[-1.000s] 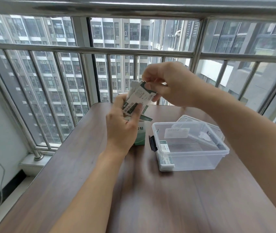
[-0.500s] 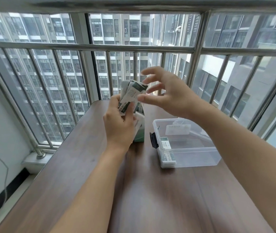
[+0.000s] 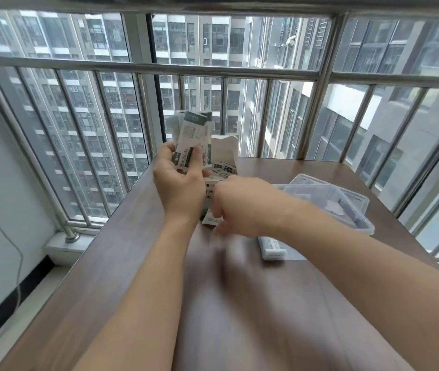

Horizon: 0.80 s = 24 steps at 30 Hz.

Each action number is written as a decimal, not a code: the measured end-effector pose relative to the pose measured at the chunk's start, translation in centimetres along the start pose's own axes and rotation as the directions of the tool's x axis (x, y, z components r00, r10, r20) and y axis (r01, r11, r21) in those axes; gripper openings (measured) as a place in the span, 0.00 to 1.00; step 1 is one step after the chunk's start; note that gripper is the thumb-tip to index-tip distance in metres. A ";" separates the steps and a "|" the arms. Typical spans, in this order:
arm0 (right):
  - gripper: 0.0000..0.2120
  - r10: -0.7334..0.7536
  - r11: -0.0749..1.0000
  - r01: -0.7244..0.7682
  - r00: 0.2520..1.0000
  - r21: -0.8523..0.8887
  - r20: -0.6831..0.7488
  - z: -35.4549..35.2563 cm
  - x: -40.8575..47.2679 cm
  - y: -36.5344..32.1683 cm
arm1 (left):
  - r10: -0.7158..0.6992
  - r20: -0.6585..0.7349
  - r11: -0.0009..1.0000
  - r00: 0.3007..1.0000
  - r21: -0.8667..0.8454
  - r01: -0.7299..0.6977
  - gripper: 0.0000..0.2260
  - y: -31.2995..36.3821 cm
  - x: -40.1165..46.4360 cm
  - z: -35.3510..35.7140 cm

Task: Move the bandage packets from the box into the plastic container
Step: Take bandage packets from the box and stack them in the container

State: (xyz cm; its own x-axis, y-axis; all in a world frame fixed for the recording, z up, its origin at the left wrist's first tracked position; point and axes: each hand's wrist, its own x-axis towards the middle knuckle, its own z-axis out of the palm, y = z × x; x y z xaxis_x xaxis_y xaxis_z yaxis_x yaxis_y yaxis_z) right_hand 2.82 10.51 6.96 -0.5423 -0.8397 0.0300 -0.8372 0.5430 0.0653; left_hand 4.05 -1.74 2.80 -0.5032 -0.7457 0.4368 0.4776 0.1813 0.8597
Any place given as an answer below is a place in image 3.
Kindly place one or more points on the person's left hand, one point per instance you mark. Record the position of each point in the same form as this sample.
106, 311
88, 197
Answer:
177, 189

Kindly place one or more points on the person's right hand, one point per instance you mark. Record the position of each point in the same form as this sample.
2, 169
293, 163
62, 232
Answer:
250, 206

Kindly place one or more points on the person's right fingers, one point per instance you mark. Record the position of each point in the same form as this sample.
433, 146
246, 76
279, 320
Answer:
219, 212

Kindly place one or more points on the person's left thumb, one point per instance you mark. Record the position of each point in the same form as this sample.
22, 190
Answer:
196, 159

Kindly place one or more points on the bundle of white green sachets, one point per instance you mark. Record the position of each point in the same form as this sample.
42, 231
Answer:
193, 129

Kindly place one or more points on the person's right forearm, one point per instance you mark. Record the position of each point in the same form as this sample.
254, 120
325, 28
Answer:
366, 289

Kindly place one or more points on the person's left forearm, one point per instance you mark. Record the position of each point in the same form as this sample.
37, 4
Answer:
146, 297

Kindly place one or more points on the loose sachets inside carton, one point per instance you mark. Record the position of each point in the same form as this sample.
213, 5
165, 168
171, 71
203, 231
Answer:
225, 169

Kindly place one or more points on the small pile of flat sachets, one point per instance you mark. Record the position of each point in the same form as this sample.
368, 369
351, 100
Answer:
272, 249

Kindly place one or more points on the clear plastic storage container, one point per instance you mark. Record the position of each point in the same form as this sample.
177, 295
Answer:
335, 202

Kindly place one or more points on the high-rise apartment buildings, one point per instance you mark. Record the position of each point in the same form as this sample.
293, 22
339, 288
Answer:
211, 38

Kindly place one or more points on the stainless steel balcony railing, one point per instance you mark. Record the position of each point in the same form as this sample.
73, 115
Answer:
72, 67

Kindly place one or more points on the white stone window ledge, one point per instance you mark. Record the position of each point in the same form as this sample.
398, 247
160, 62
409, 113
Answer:
68, 249

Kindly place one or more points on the grey window frame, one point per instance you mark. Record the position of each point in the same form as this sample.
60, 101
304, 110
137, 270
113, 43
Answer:
142, 38

